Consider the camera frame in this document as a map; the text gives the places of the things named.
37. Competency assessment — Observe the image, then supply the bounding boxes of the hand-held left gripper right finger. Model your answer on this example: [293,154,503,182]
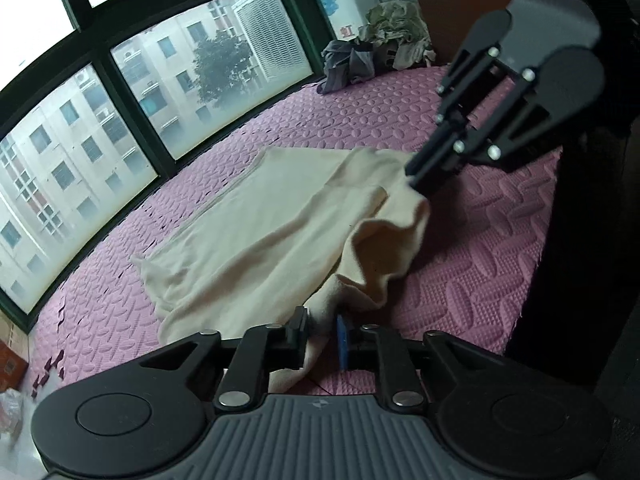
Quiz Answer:
[336,314,501,408]

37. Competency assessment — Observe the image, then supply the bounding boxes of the crumpled grey clothes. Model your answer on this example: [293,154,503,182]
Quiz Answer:
[316,39,388,95]

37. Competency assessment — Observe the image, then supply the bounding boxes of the white louvred air conditioner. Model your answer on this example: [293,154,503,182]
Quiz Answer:
[232,0,311,81]

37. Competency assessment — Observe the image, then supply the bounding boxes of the pink foam mat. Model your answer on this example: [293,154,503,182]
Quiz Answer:
[27,62,561,401]

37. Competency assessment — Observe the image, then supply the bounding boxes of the brown cardboard box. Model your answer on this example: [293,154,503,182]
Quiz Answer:
[0,315,28,391]

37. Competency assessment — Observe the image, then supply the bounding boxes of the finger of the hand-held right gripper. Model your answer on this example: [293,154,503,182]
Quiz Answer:
[406,47,501,173]
[412,67,561,196]

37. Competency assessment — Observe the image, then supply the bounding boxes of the brown wooden cabinet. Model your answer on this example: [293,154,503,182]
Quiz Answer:
[402,0,516,66]

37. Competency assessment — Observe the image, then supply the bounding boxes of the grey apartment building outside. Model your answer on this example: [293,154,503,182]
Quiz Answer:
[0,0,261,306]

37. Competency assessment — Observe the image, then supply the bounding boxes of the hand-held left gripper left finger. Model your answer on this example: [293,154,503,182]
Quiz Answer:
[140,306,308,408]

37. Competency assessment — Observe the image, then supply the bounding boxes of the green tree outside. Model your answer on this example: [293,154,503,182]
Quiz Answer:
[192,30,258,108]

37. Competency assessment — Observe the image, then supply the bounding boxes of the crumpled beige clothes pile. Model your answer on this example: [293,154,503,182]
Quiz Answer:
[357,0,433,72]

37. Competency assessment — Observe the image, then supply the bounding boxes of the clear plastic bag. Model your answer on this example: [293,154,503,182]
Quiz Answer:
[0,387,23,443]

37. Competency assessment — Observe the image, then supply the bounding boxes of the cream long-sleeved garment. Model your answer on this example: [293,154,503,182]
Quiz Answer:
[131,147,433,393]

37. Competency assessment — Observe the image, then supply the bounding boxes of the dark green window frame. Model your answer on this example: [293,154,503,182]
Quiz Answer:
[0,0,351,331]

